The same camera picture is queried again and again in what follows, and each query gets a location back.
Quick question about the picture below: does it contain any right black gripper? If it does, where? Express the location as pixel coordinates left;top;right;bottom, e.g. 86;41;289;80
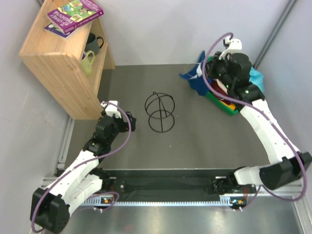
203;52;233;90

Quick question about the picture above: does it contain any dark blue bucket hat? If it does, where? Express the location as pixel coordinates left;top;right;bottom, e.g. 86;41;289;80
179;51;209;97

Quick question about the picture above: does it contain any cyan bucket hat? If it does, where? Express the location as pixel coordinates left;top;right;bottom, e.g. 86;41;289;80
249;67;265;93

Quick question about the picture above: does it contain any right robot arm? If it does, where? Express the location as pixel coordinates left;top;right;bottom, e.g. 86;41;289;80
202;52;312;193

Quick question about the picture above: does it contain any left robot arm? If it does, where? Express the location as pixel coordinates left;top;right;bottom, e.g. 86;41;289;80
30;111;136;234

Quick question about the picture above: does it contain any dark red hat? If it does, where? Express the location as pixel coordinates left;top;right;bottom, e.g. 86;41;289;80
211;79;229;102

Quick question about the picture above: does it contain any green plastic tray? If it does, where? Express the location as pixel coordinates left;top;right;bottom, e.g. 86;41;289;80
206;91;239;116

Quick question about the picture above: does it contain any yellow hat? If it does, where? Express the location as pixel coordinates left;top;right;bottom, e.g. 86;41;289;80
227;104;236;111

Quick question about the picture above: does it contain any light green mug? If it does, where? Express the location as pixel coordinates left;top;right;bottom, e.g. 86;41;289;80
80;50;95;76

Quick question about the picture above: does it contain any dark green mug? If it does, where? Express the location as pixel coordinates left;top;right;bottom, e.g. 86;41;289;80
84;33;104;55

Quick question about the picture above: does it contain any wooden shelf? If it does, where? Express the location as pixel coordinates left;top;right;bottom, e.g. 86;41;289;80
19;0;115;120

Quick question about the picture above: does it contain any purple book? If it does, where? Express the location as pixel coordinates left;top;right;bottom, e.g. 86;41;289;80
47;0;104;34
44;23;72;39

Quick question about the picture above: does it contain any lower purple book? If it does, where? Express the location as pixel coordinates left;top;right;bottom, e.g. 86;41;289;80
44;23;72;39

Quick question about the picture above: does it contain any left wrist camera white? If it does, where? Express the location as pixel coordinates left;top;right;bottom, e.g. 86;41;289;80
101;100;122;118

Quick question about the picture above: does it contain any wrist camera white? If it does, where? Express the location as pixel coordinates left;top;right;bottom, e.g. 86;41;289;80
101;100;122;118
219;37;242;60

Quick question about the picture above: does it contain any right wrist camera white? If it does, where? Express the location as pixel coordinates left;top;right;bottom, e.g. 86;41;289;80
219;37;242;60

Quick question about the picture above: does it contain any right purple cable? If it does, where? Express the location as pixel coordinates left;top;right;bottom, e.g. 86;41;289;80
202;32;307;212

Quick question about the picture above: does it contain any purple cable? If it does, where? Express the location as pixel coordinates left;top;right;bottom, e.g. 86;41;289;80
202;32;307;212
31;102;132;232

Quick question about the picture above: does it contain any black wire hat stand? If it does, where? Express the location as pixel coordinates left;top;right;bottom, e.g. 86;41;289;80
144;91;176;133

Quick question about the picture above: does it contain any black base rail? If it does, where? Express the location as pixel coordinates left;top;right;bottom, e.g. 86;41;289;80
97;168;259;195

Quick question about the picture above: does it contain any aluminium frame rail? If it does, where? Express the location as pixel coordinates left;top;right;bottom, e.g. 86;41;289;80
40;175;307;208

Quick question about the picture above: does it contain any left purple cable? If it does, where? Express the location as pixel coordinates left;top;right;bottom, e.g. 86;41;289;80
31;102;132;232

